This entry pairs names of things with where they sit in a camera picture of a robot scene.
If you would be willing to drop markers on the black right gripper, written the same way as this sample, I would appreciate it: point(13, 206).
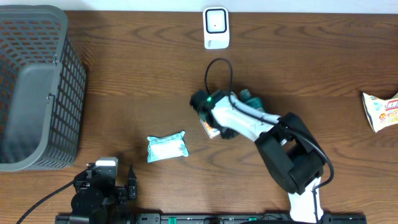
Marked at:
point(228, 134)

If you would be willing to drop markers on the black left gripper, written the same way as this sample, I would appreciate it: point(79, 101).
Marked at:
point(124, 193)

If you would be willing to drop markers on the orange small box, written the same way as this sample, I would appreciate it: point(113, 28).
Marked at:
point(211, 132)

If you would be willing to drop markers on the teal white wipes pack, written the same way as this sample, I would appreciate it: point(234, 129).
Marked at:
point(166, 147)

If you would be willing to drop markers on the blue mouthwash bottle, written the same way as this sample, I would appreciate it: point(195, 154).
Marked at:
point(252, 101)

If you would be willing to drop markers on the yellow snack bag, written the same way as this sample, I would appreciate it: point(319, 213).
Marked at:
point(380, 113)

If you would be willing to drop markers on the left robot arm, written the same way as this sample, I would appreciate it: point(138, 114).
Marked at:
point(99, 200)

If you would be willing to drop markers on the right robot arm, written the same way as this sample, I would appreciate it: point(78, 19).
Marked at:
point(292, 157)

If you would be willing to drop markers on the white barcode scanner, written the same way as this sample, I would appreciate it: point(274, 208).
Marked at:
point(216, 28)

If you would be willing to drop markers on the grey plastic mesh basket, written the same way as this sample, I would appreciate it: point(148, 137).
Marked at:
point(43, 85)

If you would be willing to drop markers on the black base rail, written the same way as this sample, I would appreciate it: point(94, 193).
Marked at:
point(155, 218)

